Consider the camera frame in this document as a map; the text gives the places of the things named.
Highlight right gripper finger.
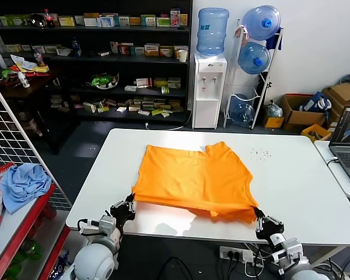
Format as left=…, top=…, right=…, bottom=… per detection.
left=253, top=206, right=265, bottom=233
left=257, top=208, right=284, bottom=229

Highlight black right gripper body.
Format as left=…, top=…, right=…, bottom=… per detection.
left=255, top=222, right=285, bottom=243

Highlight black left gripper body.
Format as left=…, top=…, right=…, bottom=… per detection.
left=109, top=200, right=137, bottom=233

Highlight orange t-shirt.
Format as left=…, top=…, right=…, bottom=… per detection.
left=132, top=141, right=260, bottom=225

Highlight white power strip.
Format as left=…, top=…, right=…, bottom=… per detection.
left=219, top=246, right=265, bottom=268

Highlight scattered small crumbs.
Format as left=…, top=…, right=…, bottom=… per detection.
left=249, top=148, right=272, bottom=160

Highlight black rounded floor object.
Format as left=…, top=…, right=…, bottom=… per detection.
left=157, top=256, right=193, bottom=280

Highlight green bottle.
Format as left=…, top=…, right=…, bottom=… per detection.
left=19, top=239, right=44, bottom=262

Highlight small yellow cardboard box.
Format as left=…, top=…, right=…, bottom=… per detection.
left=262, top=100, right=284, bottom=129

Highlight yellow plastic bin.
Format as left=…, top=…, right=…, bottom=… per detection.
left=300, top=124, right=333, bottom=143

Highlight light blue crumpled cloth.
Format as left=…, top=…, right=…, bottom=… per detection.
left=0, top=163, right=53, bottom=215

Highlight grey laptop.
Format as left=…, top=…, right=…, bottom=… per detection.
left=328, top=106, right=350, bottom=187

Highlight red framed cart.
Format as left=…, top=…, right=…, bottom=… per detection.
left=0, top=183, right=72, bottom=280

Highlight open brown cardboard box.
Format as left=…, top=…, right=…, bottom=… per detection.
left=281, top=93, right=327, bottom=132

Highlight empty tilted blue water jug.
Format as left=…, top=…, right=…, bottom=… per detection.
left=229, top=93, right=256, bottom=127

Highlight blue white bag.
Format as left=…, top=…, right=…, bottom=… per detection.
left=299, top=92, right=333, bottom=113

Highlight small red snack packet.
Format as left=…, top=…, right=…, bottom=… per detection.
left=0, top=162, right=16, bottom=182

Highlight bowl of green fruit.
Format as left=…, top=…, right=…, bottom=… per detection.
left=86, top=72, right=120, bottom=90

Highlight black folded stand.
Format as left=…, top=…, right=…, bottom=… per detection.
left=256, top=76, right=273, bottom=102

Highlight white water dispenser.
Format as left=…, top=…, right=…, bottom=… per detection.
left=192, top=52, right=228, bottom=130

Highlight black shelving unit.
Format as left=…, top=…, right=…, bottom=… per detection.
left=0, top=0, right=193, bottom=123

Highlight closed brown cardboard box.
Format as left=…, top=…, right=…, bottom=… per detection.
left=322, top=83, right=350, bottom=123

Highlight dark wooden table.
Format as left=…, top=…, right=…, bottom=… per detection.
left=0, top=65, right=79, bottom=155

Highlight white metal jug rack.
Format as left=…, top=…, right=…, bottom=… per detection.
left=223, top=19, right=284, bottom=130

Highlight orange white medicine box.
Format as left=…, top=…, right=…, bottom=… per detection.
left=144, top=43, right=160, bottom=57

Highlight medium tilted blue water jug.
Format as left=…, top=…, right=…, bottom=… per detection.
left=238, top=41, right=271, bottom=75

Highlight dark blue drink bottle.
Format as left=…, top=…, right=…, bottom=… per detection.
left=71, top=36, right=82, bottom=58

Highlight purple drink bottle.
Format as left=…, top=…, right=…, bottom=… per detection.
left=33, top=48, right=46, bottom=67

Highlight upright blue water jug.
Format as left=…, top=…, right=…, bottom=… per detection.
left=196, top=8, right=230, bottom=57

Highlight tall colourful carton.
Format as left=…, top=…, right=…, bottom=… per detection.
left=170, top=8, right=181, bottom=27

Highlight yellow white medicine box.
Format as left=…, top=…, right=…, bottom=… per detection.
left=58, top=16, right=76, bottom=27

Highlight large tilted blue water jug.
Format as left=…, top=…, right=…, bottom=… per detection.
left=241, top=5, right=282, bottom=41

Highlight cola bottle red cap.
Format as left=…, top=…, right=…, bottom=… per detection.
left=43, top=8, right=55, bottom=29

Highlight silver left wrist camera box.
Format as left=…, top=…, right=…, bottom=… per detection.
left=99, top=215, right=117, bottom=236

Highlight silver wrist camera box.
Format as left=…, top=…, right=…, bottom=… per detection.
left=282, top=238, right=305, bottom=262
left=99, top=215, right=117, bottom=236

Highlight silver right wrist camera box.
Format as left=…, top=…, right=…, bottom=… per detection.
left=282, top=238, right=305, bottom=262

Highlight white floor cable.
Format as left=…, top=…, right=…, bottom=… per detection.
left=145, top=109, right=193, bottom=131

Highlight white wire grid panel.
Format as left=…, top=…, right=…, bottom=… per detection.
left=0, top=72, right=74, bottom=211

